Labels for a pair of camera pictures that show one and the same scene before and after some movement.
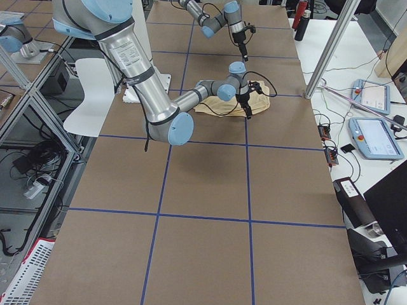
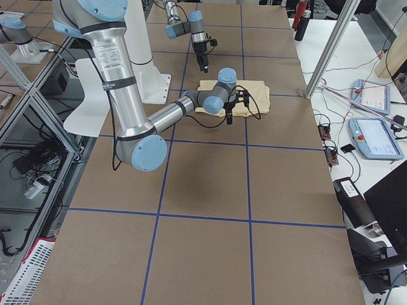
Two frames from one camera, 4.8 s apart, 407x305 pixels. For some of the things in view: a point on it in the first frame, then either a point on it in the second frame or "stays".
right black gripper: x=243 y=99 → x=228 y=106
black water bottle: x=303 y=23 stays
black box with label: x=353 y=203 stays
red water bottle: x=301 y=7 stays
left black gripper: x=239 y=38 → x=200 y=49
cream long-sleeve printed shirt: x=256 y=103 stays
